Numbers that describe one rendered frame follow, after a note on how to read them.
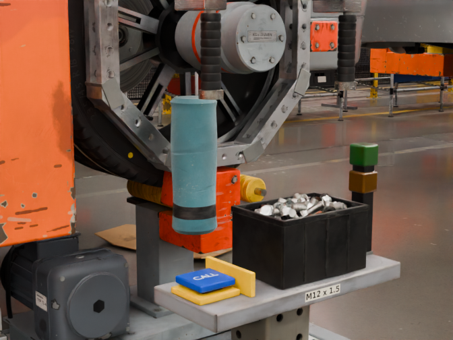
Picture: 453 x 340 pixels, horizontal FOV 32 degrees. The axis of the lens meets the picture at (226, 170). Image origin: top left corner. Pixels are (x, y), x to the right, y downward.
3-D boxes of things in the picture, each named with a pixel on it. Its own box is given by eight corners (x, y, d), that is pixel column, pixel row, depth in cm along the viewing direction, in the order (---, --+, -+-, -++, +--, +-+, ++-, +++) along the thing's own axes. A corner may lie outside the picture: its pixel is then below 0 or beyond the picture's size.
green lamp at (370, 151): (362, 162, 148) (363, 141, 148) (379, 165, 145) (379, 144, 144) (348, 164, 146) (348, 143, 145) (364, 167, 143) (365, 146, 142)
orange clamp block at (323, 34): (287, 51, 184) (315, 50, 189) (311, 52, 178) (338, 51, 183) (288, 21, 183) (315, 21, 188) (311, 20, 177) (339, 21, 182)
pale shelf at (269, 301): (334, 256, 157) (334, 241, 156) (401, 278, 144) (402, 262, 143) (153, 303, 130) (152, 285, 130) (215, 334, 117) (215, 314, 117)
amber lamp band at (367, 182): (361, 188, 149) (362, 167, 148) (377, 191, 146) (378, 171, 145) (347, 191, 147) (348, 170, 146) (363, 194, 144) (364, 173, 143)
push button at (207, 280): (209, 280, 131) (209, 266, 130) (236, 291, 125) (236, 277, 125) (174, 288, 126) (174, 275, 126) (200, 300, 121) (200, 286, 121)
